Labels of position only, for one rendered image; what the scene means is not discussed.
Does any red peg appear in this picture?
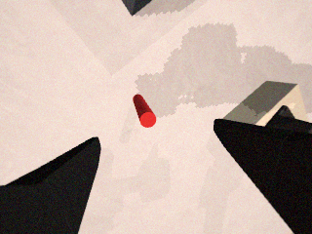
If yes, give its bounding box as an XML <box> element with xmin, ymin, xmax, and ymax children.
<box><xmin>133</xmin><ymin>95</ymin><xmax>156</xmax><ymax>128</ymax></box>

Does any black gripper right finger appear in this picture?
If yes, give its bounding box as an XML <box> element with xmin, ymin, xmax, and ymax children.
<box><xmin>214</xmin><ymin>119</ymin><xmax>312</xmax><ymax>234</ymax></box>

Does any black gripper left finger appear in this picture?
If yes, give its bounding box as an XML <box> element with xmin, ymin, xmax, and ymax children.
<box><xmin>0</xmin><ymin>136</ymin><xmax>101</xmax><ymax>234</ymax></box>

